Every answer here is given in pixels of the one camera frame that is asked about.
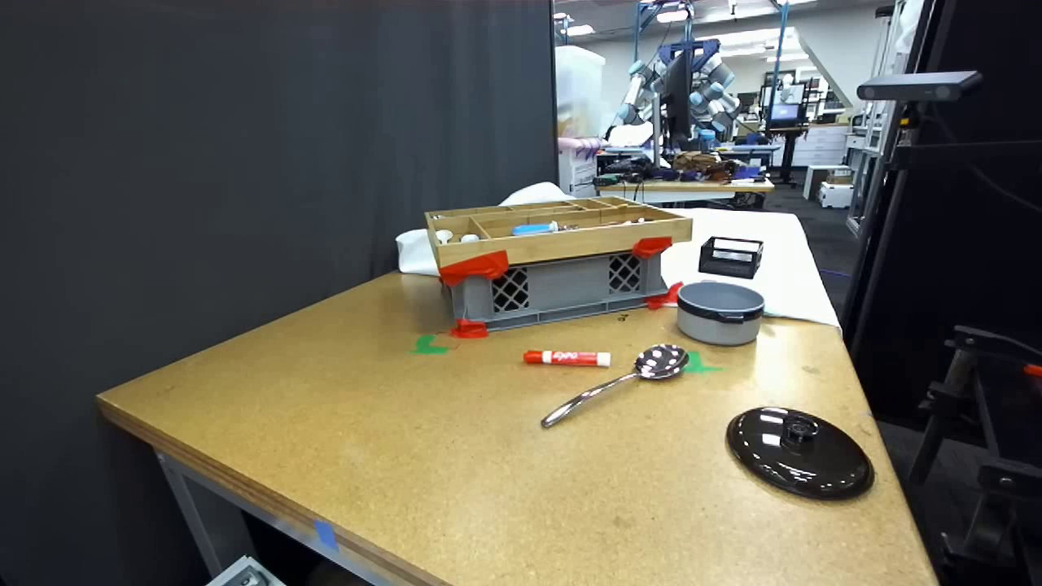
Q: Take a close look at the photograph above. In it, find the black curtain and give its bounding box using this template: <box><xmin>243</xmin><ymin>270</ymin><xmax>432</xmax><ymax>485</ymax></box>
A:
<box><xmin>0</xmin><ymin>0</ymin><xmax>556</xmax><ymax>586</ymax></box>

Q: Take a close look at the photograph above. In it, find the wooden cutlery tray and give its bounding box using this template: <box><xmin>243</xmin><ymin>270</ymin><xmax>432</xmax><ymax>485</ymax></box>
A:
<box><xmin>428</xmin><ymin>197</ymin><xmax>695</xmax><ymax>282</ymax></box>

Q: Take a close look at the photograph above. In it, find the metal spoon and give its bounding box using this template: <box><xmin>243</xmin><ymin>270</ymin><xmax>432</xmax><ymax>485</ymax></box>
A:
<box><xmin>542</xmin><ymin>346</ymin><xmax>692</xmax><ymax>430</ymax></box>

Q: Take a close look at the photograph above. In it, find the black glass lid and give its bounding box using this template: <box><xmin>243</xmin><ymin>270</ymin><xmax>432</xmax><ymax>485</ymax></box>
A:
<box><xmin>728</xmin><ymin>408</ymin><xmax>876</xmax><ymax>502</ymax></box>

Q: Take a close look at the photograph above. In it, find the red and white marker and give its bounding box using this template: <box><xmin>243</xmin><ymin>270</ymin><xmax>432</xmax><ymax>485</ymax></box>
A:
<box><xmin>521</xmin><ymin>349</ymin><xmax>614</xmax><ymax>367</ymax></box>

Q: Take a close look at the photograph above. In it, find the grey plastic crate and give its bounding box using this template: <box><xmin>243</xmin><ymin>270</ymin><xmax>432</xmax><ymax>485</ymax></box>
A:
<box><xmin>448</xmin><ymin>250</ymin><xmax>667</xmax><ymax>326</ymax></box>

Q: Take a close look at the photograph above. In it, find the white cloth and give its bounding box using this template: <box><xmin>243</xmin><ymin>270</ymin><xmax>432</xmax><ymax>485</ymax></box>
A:
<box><xmin>393</xmin><ymin>183</ymin><xmax>842</xmax><ymax>328</ymax></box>

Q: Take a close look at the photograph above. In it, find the grey pot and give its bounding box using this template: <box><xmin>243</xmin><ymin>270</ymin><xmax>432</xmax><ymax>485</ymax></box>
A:
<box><xmin>679</xmin><ymin>281</ymin><xmax>767</xmax><ymax>346</ymax></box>

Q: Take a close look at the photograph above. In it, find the black camera on stand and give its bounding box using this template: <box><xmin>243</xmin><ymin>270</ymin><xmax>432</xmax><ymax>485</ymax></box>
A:
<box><xmin>856</xmin><ymin>73</ymin><xmax>980</xmax><ymax>101</ymax></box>

